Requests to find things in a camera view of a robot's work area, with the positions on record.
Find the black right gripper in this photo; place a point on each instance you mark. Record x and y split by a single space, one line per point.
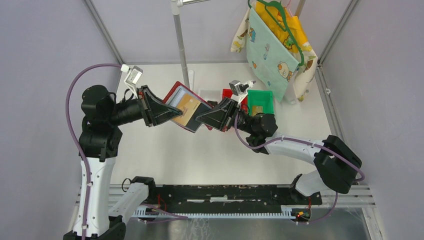
221 116

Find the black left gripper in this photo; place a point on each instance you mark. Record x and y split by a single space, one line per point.
153 110

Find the red leather card holder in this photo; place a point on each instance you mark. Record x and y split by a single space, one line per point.
178 88

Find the dark grey credit card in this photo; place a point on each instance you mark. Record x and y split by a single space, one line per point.
192 125

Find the gold credit card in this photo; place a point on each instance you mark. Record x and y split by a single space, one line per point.
188 104

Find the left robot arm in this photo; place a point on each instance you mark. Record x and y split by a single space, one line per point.
98 147

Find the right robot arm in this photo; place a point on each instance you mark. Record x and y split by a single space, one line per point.
337 167

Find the red plastic bin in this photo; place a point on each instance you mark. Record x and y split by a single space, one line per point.
226 92

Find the green plastic bin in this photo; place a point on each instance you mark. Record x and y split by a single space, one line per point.
262 98

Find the white stand base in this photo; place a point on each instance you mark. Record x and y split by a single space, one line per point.
191 78

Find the mint cartoon cloth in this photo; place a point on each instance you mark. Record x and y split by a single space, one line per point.
270 61

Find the cream cartoon cloth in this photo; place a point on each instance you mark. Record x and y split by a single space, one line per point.
299 86

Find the silver stand pole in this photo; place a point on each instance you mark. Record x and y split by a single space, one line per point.
175 9

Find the green clothes hanger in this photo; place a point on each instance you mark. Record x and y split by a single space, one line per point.
274 36

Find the yellow garment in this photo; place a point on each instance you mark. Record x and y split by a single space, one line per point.
286 27

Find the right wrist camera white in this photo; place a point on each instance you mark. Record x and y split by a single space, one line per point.
240 90

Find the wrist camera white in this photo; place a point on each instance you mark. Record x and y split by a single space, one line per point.
134 74
240 90

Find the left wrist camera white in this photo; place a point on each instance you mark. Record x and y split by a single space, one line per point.
134 74

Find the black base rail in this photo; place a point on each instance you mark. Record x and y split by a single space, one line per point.
228 199

